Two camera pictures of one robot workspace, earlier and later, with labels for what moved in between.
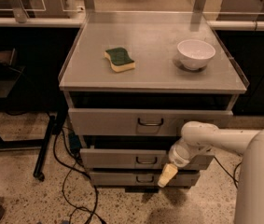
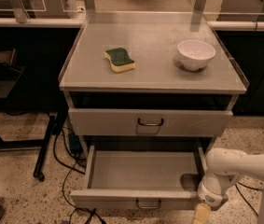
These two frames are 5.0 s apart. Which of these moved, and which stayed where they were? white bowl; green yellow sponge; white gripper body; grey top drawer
Moved: white gripper body
Stayed: grey top drawer; green yellow sponge; white bowl
